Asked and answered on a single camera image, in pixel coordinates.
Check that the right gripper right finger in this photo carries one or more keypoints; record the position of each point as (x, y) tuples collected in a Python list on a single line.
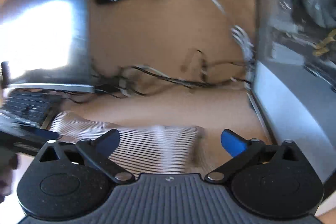
[(243, 153)]

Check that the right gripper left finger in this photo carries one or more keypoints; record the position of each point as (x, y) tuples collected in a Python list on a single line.
[(97, 152)]

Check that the white striped long-sleeve shirt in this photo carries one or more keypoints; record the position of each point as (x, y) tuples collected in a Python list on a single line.
[(151, 149)]

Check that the left gloved hand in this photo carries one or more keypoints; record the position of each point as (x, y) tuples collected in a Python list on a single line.
[(9, 163)]

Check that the black keyboard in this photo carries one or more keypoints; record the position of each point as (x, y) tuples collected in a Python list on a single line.
[(31, 108)]

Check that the left computer monitor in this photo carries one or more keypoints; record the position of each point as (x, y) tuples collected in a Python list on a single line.
[(45, 45)]

